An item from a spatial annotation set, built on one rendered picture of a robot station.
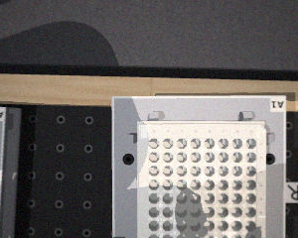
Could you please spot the white label with black text rg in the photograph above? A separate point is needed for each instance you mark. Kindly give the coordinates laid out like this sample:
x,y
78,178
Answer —
x,y
292,192

